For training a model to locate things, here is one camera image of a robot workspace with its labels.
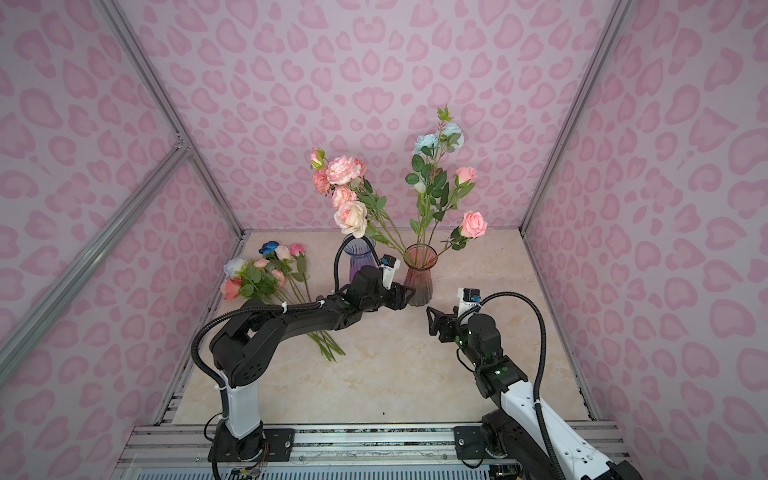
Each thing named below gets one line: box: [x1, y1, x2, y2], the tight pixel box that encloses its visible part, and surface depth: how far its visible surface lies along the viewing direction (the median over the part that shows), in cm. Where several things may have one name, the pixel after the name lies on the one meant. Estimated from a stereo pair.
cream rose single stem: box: [275, 245, 304, 304], surface depth 111 cm
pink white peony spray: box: [310, 147, 414, 264], surface depth 66 cm
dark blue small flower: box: [258, 241, 279, 255], surface depth 112 cm
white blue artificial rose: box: [224, 258, 283, 302], surface depth 102 cm
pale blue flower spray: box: [405, 105, 464, 267], surface depth 82 cm
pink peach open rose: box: [220, 277, 243, 300], surface depth 102 cm
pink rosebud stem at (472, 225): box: [424, 210, 488, 265], surface depth 64 cm
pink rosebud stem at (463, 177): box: [428, 166, 477, 252], surface depth 79 cm
